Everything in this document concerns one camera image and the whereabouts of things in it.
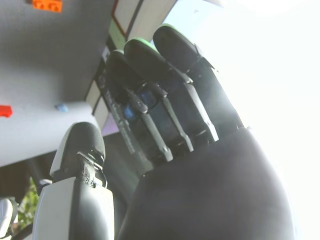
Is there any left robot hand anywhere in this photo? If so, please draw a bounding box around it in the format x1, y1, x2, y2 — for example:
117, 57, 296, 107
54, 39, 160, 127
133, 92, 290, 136
32, 23, 298, 240

